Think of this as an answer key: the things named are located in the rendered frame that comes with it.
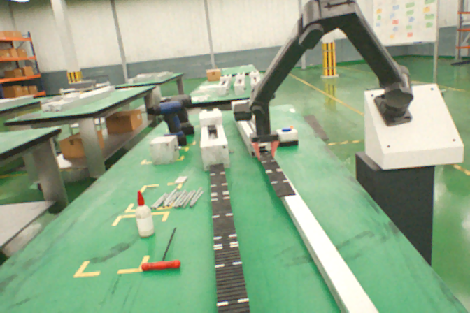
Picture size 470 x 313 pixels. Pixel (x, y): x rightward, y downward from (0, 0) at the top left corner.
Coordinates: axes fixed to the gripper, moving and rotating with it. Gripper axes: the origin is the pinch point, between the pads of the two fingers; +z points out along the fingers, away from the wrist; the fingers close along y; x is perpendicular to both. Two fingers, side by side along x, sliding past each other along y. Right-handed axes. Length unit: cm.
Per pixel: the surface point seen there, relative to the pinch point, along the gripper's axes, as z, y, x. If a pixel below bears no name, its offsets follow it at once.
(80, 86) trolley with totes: -11, 228, -465
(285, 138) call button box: -1.3, -11.8, -17.6
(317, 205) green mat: 2.5, -6.9, 38.9
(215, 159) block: -1.5, 18.9, -0.4
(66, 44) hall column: -119, 456, -1058
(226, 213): -0.9, 17.5, 42.7
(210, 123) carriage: -7.1, 19.1, -41.4
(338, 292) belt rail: 0, 1, 74
